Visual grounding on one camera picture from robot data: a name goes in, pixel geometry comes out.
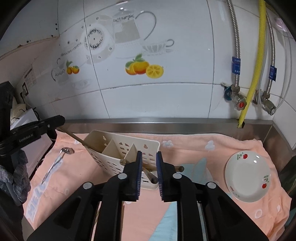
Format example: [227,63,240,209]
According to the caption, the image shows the braided metal hose left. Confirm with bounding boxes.
[220,0,247,111]

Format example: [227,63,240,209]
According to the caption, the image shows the yellow gas hose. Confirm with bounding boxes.
[237,0,267,129]

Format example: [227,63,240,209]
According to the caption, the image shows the white floral ceramic plate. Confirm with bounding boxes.
[224,150,271,203]

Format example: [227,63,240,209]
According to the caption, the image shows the metal ladle spoon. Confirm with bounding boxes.
[41,147,75,184]

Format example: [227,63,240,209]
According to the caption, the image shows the wall power socket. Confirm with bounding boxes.
[22,82,29,97]

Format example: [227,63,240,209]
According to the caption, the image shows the peach printed towel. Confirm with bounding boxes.
[24,132,292,240]

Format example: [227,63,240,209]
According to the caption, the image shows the cream plastic utensil holder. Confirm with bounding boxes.
[83,131,160,176]

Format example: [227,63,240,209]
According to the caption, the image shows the white microwave oven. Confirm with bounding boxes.
[11,109,52,176]

